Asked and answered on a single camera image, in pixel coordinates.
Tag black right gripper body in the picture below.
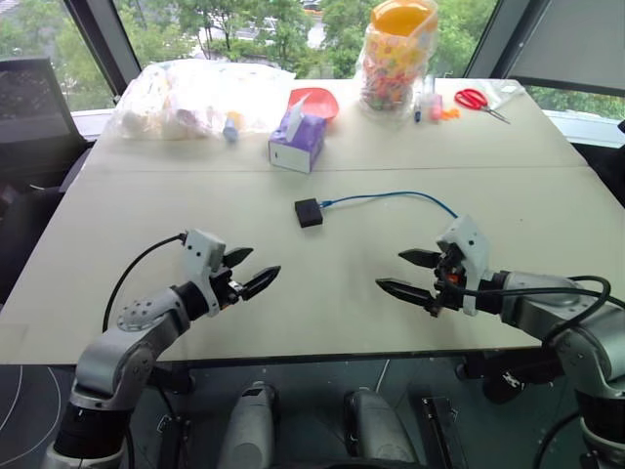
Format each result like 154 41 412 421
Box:
425 243 469 318

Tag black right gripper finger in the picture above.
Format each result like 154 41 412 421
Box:
397 248 441 270
374 277 438 312

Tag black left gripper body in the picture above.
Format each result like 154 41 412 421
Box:
210 264 245 311

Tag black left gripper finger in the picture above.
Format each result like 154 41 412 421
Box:
223 247 255 269
240 265 282 302

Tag small black box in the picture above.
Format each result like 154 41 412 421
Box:
294 197 324 230

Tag black table clamp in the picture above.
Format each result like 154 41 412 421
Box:
456 349 567 405

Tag purple tissue box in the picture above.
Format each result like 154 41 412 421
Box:
267 93 327 175

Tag grey rounded robot leg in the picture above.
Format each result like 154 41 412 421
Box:
343 389 416 469
229 381 279 469

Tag black flat floor device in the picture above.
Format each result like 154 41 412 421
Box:
420 396 463 469

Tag clear plastic bag of items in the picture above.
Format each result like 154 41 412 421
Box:
104 59 298 143

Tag red plastic bowl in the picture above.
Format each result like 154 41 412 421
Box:
288 87 341 121

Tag clear flat plastic bag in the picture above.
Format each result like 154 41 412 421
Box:
480 79 528 111

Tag bagged jar with yellow lid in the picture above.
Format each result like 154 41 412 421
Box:
356 0 439 123

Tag black office chair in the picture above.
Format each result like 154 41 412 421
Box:
0 57 94 304

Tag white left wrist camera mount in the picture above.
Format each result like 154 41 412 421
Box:
183 228 228 317

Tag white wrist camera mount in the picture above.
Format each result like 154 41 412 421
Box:
436 214 494 317
183 228 228 317

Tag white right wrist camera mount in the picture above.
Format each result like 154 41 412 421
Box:
436 214 494 317

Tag blue cable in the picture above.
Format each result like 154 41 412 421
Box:
317 191 463 220

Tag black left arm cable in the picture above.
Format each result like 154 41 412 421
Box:
102 233 189 334

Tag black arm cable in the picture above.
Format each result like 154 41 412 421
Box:
102 233 189 334
458 276 612 343

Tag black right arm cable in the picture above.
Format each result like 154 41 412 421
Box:
458 276 612 343

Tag red handled scissors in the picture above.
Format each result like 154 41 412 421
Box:
454 88 512 125

